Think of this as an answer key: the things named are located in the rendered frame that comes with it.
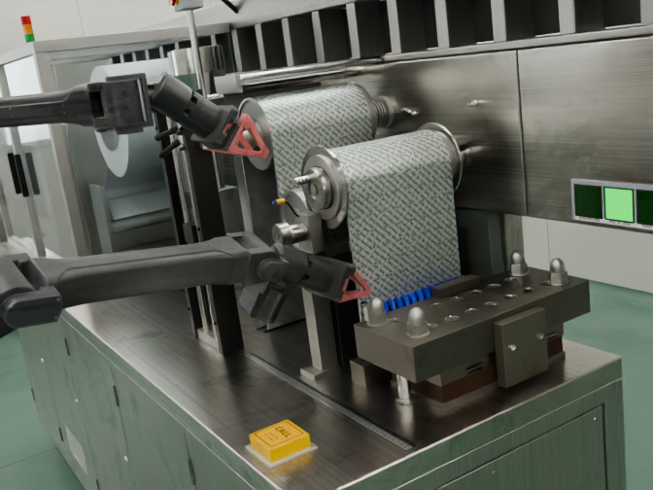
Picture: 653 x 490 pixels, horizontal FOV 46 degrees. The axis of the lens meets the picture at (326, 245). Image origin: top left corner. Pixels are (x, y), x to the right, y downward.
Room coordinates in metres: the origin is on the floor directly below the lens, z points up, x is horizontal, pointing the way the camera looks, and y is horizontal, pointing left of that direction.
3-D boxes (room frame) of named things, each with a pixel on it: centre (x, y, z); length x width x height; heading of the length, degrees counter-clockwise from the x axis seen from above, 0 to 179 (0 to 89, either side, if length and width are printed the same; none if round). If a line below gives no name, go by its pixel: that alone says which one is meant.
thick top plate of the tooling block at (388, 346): (1.26, -0.24, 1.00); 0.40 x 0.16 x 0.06; 121
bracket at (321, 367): (1.34, 0.04, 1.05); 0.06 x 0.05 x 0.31; 121
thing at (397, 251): (1.34, -0.14, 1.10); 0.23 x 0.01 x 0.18; 121
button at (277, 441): (1.07, 0.11, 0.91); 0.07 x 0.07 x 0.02; 31
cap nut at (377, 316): (1.21, -0.07, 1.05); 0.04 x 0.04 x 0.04
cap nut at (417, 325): (1.14, -0.13, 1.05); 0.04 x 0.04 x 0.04
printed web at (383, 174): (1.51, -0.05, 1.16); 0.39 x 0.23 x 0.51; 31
